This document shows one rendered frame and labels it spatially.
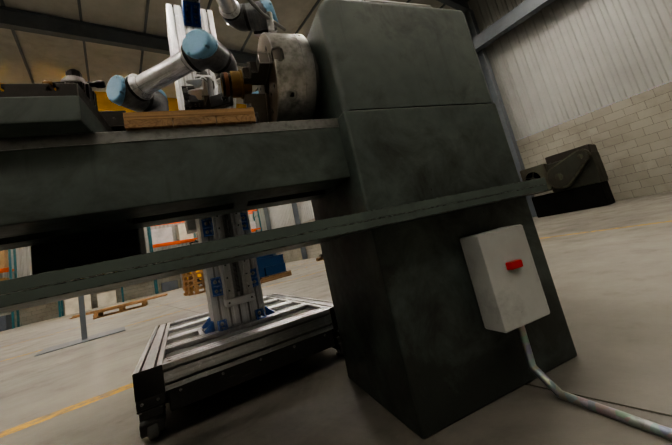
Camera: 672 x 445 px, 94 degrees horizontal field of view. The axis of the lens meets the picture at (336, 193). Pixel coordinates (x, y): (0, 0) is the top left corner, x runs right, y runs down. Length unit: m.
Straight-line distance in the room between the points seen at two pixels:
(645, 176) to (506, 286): 9.74
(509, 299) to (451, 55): 0.81
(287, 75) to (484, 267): 0.78
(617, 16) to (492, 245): 10.56
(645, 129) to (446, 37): 9.55
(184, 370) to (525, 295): 1.15
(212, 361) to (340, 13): 1.29
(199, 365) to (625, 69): 10.73
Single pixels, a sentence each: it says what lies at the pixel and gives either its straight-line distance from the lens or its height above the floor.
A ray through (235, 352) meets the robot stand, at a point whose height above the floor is 0.18.
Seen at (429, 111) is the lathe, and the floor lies 0.84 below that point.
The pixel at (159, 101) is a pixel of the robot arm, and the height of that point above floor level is 1.31.
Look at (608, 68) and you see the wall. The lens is 11.06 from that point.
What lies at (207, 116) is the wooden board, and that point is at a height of 0.89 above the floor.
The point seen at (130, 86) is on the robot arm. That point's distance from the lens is 1.59.
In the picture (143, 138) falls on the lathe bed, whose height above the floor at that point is 0.84.
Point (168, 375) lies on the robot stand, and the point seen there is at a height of 0.19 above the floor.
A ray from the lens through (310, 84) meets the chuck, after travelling 1.03.
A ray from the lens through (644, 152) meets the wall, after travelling 10.64.
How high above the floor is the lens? 0.50
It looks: 9 degrees up
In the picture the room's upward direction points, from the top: 13 degrees counter-clockwise
